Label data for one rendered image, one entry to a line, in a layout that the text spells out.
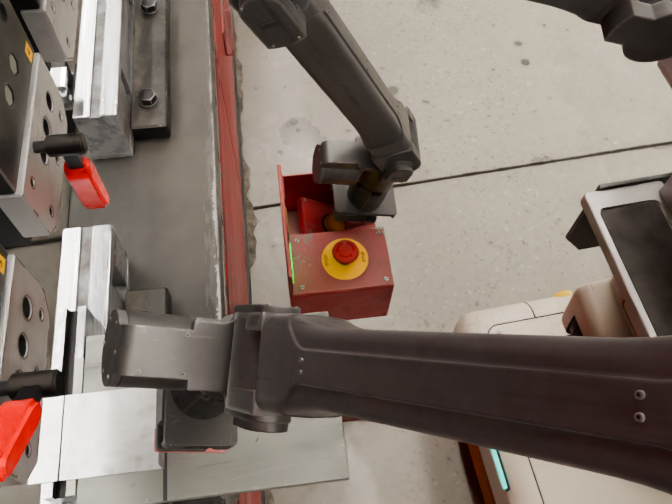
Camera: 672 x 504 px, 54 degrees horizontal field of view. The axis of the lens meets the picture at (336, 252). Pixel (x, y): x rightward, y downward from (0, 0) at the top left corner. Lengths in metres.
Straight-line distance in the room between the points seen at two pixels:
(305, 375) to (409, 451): 1.36
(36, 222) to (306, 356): 0.29
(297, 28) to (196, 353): 0.30
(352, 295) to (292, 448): 0.38
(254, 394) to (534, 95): 2.04
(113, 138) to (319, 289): 0.37
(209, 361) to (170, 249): 0.46
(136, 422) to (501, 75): 1.93
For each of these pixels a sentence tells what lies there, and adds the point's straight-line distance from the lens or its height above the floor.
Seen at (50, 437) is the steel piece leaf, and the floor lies 1.00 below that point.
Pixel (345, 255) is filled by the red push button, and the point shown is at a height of 0.81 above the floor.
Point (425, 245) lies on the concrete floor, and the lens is 1.95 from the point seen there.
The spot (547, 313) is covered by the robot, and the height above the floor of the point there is 0.28.
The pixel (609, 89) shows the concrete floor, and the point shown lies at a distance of 2.49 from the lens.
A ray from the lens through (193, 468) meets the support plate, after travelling 0.70.
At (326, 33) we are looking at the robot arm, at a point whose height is 1.22.
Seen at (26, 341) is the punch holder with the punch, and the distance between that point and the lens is 0.54.
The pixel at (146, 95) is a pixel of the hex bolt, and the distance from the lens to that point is 1.05.
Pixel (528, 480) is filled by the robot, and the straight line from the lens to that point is 1.48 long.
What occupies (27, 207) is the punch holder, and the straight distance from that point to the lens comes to 0.57.
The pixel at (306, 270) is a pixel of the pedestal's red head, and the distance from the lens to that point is 1.01.
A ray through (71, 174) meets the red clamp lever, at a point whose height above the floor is 1.21.
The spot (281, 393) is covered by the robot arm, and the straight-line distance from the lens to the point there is 0.40.
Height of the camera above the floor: 1.67
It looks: 61 degrees down
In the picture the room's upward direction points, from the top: 3 degrees clockwise
